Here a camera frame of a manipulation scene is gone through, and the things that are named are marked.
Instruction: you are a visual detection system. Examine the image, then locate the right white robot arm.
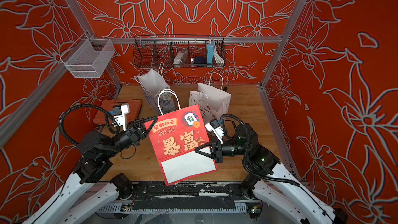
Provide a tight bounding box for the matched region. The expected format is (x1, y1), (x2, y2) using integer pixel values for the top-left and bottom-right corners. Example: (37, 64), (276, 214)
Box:
(195, 114), (348, 224)

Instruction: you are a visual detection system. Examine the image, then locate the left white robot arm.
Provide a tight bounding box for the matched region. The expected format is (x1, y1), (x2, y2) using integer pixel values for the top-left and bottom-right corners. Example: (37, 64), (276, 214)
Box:
(25, 104), (158, 224)

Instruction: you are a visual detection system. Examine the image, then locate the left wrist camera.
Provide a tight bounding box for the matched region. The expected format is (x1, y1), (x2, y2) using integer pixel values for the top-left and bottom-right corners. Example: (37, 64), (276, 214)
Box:
(113, 104), (130, 131)

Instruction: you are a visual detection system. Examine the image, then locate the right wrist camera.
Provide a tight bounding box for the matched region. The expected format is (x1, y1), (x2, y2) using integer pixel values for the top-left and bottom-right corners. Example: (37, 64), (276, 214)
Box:
(205, 119), (224, 145)

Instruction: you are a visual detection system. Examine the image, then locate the orange plastic tool case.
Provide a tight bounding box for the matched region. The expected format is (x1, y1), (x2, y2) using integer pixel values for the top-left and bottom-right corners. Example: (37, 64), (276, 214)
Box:
(93, 99), (143, 127)

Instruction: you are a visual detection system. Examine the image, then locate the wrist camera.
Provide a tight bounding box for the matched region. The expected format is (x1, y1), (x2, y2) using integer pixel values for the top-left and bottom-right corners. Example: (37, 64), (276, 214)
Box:
(205, 119), (224, 145)
(113, 104), (130, 131)

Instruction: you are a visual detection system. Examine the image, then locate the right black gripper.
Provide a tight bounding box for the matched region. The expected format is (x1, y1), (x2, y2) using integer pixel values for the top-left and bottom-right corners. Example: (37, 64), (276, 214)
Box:
(196, 138), (251, 166)

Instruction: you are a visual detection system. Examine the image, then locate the white cable in basket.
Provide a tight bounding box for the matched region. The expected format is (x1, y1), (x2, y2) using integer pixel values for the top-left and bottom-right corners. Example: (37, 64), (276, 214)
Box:
(214, 48), (225, 66)

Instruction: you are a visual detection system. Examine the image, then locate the white happy day paper bag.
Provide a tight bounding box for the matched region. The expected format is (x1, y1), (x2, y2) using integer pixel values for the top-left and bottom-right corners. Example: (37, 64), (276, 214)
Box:
(189, 72), (231, 123)

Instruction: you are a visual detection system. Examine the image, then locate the light blue box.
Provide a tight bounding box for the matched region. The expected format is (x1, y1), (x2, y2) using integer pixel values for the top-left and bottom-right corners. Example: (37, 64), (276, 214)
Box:
(206, 39), (214, 67)

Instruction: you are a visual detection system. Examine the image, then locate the white wire mesh basket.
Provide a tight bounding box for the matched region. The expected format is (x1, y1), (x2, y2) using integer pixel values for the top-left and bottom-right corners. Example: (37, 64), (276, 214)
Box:
(60, 33), (116, 78)

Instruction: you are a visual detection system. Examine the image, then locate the silver packet in basket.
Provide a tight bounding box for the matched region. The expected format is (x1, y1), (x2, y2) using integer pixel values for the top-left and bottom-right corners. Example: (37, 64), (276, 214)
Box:
(173, 50), (189, 68)

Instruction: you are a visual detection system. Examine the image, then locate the white slotted cable duct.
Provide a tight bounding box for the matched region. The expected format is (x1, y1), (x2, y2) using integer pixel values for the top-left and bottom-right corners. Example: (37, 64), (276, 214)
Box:
(97, 202), (248, 215)

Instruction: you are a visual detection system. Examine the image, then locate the colourful patterned paper bag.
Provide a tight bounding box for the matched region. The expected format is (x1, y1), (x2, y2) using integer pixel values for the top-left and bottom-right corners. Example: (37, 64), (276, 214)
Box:
(134, 67), (176, 115)

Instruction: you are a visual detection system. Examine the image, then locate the dark blue round object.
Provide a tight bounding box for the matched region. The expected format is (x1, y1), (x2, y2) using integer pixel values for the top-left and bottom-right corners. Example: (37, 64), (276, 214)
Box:
(193, 56), (207, 67)

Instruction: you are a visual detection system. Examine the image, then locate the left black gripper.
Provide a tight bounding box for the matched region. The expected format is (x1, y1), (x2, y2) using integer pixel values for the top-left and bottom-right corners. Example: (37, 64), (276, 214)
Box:
(103, 116), (157, 160)

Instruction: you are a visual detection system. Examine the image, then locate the black wire wall basket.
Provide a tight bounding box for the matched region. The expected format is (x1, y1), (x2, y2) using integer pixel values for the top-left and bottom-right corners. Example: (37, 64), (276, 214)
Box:
(133, 35), (227, 68)

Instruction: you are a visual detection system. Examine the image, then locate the red RICH paper bag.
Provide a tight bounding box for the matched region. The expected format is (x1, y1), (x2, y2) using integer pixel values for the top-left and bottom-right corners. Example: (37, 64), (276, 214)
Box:
(148, 105), (218, 186)

